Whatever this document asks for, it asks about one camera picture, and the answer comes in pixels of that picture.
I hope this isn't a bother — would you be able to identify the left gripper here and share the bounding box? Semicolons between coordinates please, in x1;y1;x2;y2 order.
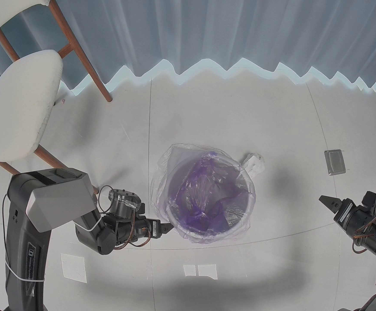
135;218;162;240

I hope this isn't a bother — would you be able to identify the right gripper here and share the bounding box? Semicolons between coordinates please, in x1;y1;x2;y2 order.
338;199;376;236

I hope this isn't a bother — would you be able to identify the purple plastic bag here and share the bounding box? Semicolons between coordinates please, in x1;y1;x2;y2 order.
151;143;257;245

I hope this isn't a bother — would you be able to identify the white trash bin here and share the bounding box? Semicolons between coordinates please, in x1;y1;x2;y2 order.
166;154;254;239

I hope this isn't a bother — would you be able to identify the crumpled white paper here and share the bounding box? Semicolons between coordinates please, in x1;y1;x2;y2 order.
241;152;266;177

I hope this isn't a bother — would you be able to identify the white wooden chair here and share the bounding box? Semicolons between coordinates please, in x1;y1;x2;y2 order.
0;0;113;195

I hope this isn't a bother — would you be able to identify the pale blue curtain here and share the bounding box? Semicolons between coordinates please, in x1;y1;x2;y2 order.
0;0;376;101

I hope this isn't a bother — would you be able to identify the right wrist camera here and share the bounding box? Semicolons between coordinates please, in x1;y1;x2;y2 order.
363;191;376;212

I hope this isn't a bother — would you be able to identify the black cable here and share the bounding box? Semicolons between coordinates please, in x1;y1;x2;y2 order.
1;185;114;266

